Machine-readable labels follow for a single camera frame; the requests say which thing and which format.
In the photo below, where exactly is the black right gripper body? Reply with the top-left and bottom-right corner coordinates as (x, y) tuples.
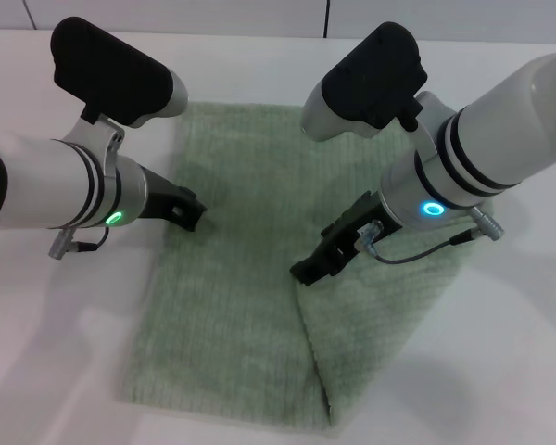
(321, 189), (405, 255)

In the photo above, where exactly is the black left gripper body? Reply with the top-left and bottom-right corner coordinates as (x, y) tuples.
(141, 164), (191, 224)

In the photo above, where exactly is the light green ribbed towel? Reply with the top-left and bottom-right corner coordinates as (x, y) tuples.
(114, 102), (497, 416)

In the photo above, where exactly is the left wrist cable with connector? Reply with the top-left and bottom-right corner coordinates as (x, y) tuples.
(49, 227), (111, 261)

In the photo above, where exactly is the black left wrist camera housing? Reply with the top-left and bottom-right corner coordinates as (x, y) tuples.
(49, 17), (189, 155)

